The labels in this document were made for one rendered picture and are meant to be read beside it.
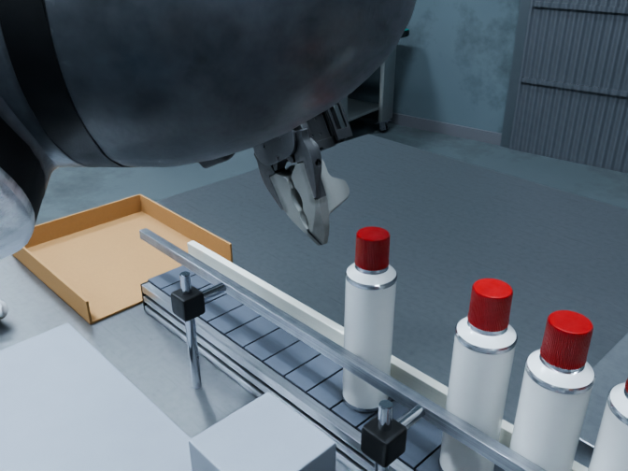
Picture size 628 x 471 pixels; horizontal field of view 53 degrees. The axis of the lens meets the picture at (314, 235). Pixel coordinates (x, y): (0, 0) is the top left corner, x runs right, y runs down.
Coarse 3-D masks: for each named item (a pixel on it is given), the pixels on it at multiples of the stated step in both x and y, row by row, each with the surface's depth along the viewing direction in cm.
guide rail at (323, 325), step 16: (208, 256) 92; (224, 272) 90; (240, 272) 88; (256, 288) 85; (272, 288) 84; (272, 304) 84; (288, 304) 81; (304, 320) 79; (320, 320) 77; (336, 336) 75; (400, 368) 69; (416, 384) 68; (432, 384) 66; (432, 400) 67; (512, 432) 60; (576, 464) 57
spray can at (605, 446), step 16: (624, 384) 46; (608, 400) 46; (624, 400) 45; (608, 416) 46; (624, 416) 44; (608, 432) 46; (624, 432) 45; (608, 448) 46; (624, 448) 45; (592, 464) 49; (608, 464) 46; (624, 464) 45
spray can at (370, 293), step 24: (360, 240) 60; (384, 240) 59; (360, 264) 61; (384, 264) 61; (360, 288) 61; (384, 288) 61; (360, 312) 62; (384, 312) 62; (360, 336) 63; (384, 336) 63; (384, 360) 65; (360, 384) 66; (360, 408) 67
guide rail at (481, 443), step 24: (144, 240) 89; (192, 264) 80; (240, 288) 75; (264, 312) 71; (312, 336) 66; (336, 360) 64; (360, 360) 63; (384, 384) 60; (408, 408) 58; (432, 408) 56; (456, 432) 54; (480, 432) 54; (504, 456) 51
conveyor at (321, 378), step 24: (168, 288) 90; (216, 312) 85; (240, 312) 85; (240, 336) 80; (264, 336) 80; (288, 336) 80; (264, 360) 76; (288, 360) 76; (312, 360) 76; (312, 384) 72; (336, 384) 72; (336, 408) 68; (360, 432) 65; (408, 432) 65; (432, 432) 65; (408, 456) 62; (432, 456) 62
